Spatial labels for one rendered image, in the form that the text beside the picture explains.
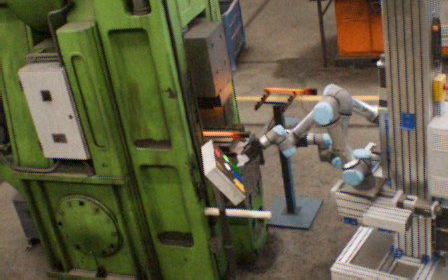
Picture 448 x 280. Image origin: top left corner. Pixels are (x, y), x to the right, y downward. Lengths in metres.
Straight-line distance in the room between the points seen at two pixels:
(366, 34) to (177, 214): 3.97
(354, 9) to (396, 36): 3.95
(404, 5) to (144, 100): 1.66
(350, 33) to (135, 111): 4.06
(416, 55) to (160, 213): 2.03
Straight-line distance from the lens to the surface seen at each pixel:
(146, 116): 4.23
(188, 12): 4.18
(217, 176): 3.79
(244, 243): 4.81
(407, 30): 3.72
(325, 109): 3.72
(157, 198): 4.54
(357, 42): 7.84
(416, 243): 4.42
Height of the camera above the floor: 3.06
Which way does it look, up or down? 27 degrees down
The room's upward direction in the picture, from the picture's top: 10 degrees counter-clockwise
